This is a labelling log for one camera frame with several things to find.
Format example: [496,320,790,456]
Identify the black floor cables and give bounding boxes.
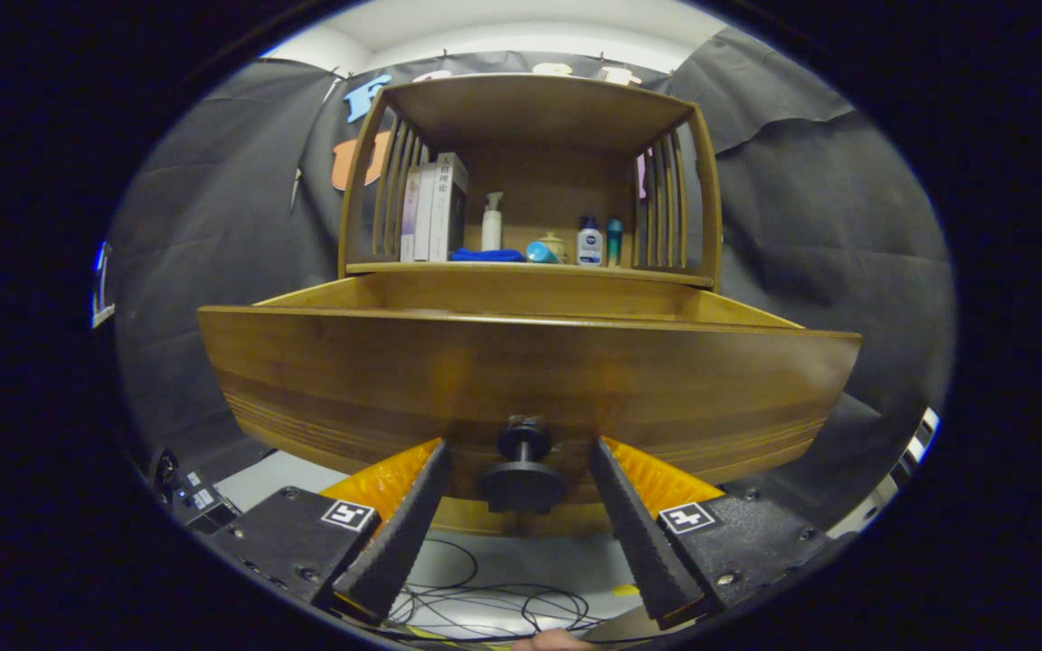
[390,538,605,639]

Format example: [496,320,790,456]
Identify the wooden countertop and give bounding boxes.
[345,258,717,289]

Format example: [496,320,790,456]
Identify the wooden cabinet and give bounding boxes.
[337,73,724,540]

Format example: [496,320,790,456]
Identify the white bottle with blue cap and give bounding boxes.
[575,215,604,267]

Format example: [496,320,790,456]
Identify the white pump bottle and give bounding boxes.
[481,192,505,252]

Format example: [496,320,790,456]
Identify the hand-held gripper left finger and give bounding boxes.
[211,439,452,627]

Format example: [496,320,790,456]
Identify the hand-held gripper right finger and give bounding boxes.
[587,437,834,631]

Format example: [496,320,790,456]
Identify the thin pink spine book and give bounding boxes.
[400,165,422,263]

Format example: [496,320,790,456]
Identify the thin white book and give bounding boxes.
[414,163,440,263]

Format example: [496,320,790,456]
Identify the black power strip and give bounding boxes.
[155,449,243,534]

